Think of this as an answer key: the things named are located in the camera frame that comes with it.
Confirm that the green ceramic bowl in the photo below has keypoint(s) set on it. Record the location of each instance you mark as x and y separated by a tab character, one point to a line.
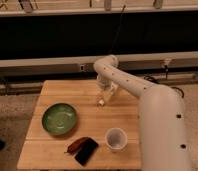
59	119

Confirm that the wooden table board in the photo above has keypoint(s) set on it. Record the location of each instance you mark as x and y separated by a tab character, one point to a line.
43	152

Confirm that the black rectangular block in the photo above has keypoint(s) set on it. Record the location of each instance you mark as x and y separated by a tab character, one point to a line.
86	151

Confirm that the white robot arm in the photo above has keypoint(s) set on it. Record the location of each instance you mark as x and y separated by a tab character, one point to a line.
163	140

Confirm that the white plastic cup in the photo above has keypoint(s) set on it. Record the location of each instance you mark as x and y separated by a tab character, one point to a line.
116	139

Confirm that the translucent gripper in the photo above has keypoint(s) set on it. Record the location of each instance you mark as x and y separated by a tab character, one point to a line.
114	86

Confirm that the clear plastic bottle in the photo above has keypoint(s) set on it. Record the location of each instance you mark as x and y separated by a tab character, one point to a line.
105	96

